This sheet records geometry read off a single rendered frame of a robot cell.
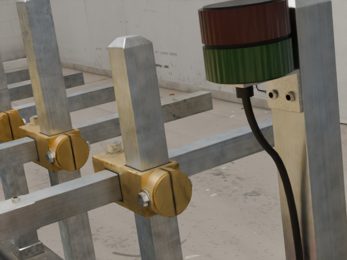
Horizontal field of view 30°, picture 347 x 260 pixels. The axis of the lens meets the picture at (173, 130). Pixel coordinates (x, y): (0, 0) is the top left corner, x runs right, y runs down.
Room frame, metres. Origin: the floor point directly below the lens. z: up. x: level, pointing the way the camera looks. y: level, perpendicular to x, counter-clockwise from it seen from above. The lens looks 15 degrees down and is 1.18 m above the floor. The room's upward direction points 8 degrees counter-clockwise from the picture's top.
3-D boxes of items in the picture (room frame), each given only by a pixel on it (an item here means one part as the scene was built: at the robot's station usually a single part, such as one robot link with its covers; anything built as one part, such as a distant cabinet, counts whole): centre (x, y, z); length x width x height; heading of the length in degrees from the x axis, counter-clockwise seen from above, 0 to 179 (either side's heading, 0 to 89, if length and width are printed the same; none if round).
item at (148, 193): (0.69, 0.04, 0.95); 0.14 x 0.06 x 0.05; 31
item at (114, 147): (0.74, 0.07, 0.98); 0.02 x 0.02 x 0.01
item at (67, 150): (0.91, 0.17, 0.95); 0.14 x 0.06 x 0.05; 31
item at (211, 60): (0.44, -0.06, 1.11); 0.06 x 0.06 x 0.02
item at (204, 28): (0.44, -0.06, 1.13); 0.06 x 0.06 x 0.02
